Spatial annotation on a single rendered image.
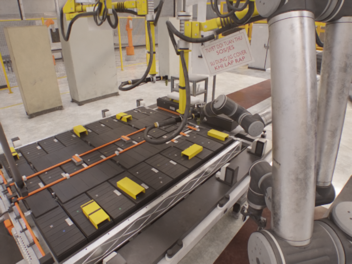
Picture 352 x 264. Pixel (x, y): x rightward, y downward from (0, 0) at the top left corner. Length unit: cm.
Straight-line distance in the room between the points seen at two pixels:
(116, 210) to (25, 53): 478
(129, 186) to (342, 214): 98
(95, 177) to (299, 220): 110
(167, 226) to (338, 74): 103
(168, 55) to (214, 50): 618
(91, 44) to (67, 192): 500
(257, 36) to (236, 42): 933
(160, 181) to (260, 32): 997
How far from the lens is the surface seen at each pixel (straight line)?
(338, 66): 90
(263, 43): 1083
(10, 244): 160
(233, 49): 161
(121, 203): 123
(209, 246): 229
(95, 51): 610
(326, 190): 103
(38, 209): 134
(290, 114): 70
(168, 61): 782
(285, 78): 71
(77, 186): 140
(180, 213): 133
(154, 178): 137
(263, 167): 104
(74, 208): 128
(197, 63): 453
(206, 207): 137
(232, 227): 246
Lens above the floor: 184
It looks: 26 degrees down
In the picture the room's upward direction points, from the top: straight up
